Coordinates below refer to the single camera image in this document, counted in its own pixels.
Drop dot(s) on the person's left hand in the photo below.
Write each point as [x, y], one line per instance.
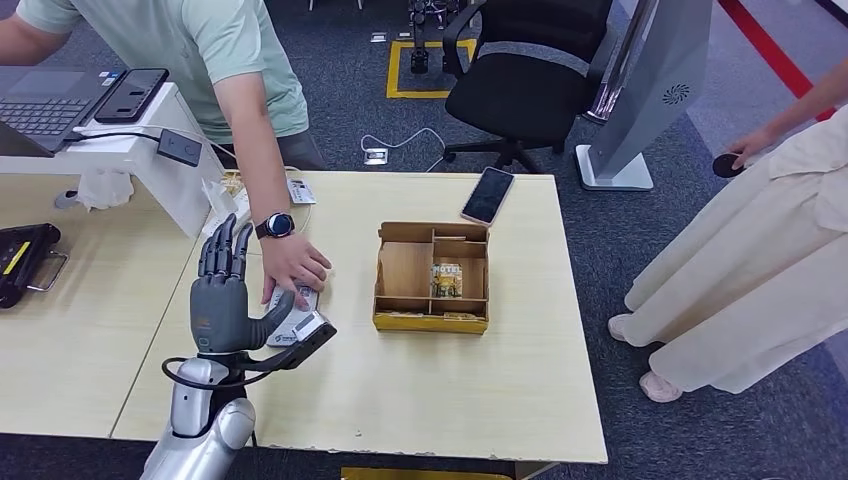
[295, 265]

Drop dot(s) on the person's right hand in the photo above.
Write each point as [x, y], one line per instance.
[755, 142]

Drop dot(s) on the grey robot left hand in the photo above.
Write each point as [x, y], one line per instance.
[222, 311]

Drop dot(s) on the black round disc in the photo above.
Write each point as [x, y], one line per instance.
[723, 166]

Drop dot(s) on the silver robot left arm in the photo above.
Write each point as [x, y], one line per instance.
[199, 437]

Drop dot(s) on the person's right forearm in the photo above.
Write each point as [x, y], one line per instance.
[808, 102]
[23, 43]

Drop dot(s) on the person's left forearm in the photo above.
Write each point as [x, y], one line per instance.
[255, 146]

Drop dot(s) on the grey card reader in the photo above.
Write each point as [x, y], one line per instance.
[285, 334]

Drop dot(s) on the white printed card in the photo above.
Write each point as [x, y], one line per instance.
[302, 192]

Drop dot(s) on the person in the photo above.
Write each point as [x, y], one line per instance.
[729, 285]
[166, 53]

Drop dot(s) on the hotel room key card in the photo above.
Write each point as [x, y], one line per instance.
[447, 281]
[460, 316]

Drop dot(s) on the black wristwatch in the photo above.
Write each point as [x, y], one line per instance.
[277, 225]

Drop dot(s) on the white power strip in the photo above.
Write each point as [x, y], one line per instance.
[242, 202]

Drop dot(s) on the yellow patterned packet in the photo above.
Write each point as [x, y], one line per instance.
[234, 182]

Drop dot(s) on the wooden compartment box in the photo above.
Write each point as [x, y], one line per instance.
[404, 268]

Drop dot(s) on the grey standing display kiosk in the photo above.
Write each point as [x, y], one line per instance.
[649, 73]

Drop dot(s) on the silver floor socket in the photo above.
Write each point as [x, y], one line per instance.
[376, 157]

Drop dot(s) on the white desk riser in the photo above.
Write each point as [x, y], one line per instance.
[152, 179]

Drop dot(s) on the black power adapter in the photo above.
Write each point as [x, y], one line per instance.
[179, 147]

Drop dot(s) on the white crumpled tissue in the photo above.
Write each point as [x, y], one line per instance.
[104, 190]

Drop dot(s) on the grey round desk grommet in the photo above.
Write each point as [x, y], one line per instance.
[65, 199]

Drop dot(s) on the black handheld terminal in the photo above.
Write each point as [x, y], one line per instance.
[26, 262]

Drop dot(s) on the pink smartphone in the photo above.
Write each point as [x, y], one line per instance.
[487, 195]

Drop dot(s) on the black phone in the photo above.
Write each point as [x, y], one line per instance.
[131, 95]

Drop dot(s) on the black office chair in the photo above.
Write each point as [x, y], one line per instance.
[523, 86]

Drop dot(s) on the black equipment stand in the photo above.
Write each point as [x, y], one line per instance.
[419, 40]

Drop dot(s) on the dark grey laptop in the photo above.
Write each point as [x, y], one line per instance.
[46, 106]

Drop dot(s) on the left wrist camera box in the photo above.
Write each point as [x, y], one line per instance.
[312, 326]

